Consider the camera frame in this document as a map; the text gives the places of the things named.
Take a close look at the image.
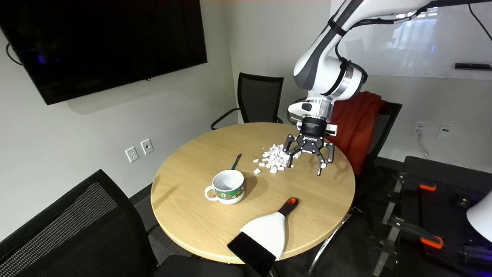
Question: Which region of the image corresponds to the white lamp shade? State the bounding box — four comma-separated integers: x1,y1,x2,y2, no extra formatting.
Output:
465,191,492,243

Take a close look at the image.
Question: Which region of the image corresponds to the black orange clamp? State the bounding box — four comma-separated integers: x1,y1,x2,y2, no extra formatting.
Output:
390,174,439,198
387,214,445,252

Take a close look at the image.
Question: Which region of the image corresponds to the dark blue pen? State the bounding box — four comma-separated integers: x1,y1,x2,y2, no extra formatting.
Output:
230,154,241,169

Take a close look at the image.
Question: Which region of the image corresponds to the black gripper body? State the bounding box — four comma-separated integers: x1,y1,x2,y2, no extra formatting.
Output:
296,117,327,152

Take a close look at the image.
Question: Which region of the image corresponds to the black near office chair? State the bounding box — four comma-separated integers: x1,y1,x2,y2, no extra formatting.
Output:
0,169,245,277

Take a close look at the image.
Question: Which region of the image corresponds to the white green ceramic mug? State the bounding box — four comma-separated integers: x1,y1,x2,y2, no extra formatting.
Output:
202,169,244,205

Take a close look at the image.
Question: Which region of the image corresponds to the black mesh office chair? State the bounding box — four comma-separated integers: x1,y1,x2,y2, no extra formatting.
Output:
210,72,282,129

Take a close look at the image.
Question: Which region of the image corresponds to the round wooden table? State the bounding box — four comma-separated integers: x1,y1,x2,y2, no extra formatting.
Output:
150,123,355,265

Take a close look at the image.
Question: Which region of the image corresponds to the red cloth on chair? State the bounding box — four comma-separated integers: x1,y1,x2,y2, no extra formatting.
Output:
330,92,384,175

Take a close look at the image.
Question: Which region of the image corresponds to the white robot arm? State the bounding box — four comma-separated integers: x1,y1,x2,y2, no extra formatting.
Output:
288,0,492,171

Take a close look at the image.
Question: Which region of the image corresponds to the white wall outlet plate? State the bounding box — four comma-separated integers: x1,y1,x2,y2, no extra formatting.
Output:
124,146,139,163

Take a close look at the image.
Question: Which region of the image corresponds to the black wall television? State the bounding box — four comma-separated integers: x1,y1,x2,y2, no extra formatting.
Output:
0,0,207,105

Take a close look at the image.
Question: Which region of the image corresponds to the black chair with red cloth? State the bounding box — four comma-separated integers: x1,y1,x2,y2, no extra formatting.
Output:
311,88,404,198

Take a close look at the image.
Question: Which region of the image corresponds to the pile of white foam pieces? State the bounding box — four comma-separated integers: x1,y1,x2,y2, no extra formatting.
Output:
253,145,290,175

